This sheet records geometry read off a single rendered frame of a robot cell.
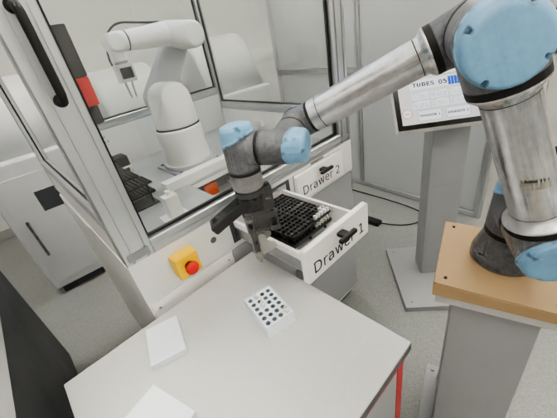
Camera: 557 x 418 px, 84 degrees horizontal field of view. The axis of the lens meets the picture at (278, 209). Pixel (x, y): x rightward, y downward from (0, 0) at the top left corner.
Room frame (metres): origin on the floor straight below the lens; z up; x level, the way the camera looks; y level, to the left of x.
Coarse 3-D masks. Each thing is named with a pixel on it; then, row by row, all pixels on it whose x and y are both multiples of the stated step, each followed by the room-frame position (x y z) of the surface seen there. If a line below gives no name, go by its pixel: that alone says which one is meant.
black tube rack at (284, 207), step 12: (276, 204) 0.93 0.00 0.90; (288, 204) 0.92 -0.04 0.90; (300, 204) 0.90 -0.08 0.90; (312, 204) 0.89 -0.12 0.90; (288, 216) 0.84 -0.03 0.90; (300, 216) 0.87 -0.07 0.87; (312, 216) 0.81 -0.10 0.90; (288, 228) 0.77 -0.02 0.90; (312, 228) 0.79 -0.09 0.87; (288, 240) 0.75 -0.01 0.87; (300, 240) 0.74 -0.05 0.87
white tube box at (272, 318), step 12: (264, 288) 0.65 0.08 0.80; (252, 300) 0.62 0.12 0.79; (264, 300) 0.61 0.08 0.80; (276, 300) 0.60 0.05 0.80; (252, 312) 0.58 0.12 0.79; (264, 312) 0.57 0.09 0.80; (276, 312) 0.57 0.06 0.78; (288, 312) 0.55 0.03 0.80; (264, 324) 0.53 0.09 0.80; (276, 324) 0.53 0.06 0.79; (288, 324) 0.54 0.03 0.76
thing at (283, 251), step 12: (276, 192) 1.03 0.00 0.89; (288, 192) 1.01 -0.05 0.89; (324, 204) 0.88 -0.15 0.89; (240, 216) 0.92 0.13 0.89; (336, 216) 0.85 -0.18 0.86; (240, 228) 0.86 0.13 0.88; (324, 228) 0.83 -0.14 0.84; (276, 240) 0.73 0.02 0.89; (276, 252) 0.72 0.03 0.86; (288, 252) 0.68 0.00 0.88; (300, 264) 0.65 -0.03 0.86
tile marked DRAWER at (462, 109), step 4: (460, 104) 1.24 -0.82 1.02; (464, 104) 1.23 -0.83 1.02; (468, 104) 1.23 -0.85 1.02; (448, 108) 1.24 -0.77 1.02; (452, 108) 1.24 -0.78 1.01; (456, 108) 1.23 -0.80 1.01; (460, 108) 1.23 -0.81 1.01; (464, 108) 1.23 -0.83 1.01; (468, 108) 1.22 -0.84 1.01; (448, 112) 1.23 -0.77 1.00; (452, 112) 1.23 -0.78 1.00; (456, 112) 1.22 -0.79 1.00; (460, 112) 1.22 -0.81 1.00; (464, 112) 1.21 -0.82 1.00; (468, 112) 1.21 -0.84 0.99; (448, 116) 1.22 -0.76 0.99; (452, 116) 1.22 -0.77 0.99; (456, 116) 1.21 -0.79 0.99
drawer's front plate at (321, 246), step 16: (336, 224) 0.71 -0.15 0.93; (352, 224) 0.74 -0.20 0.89; (320, 240) 0.65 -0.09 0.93; (336, 240) 0.69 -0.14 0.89; (352, 240) 0.73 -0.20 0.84; (304, 256) 0.61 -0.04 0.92; (320, 256) 0.64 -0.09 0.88; (336, 256) 0.68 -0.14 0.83; (304, 272) 0.61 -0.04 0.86; (320, 272) 0.64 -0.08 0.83
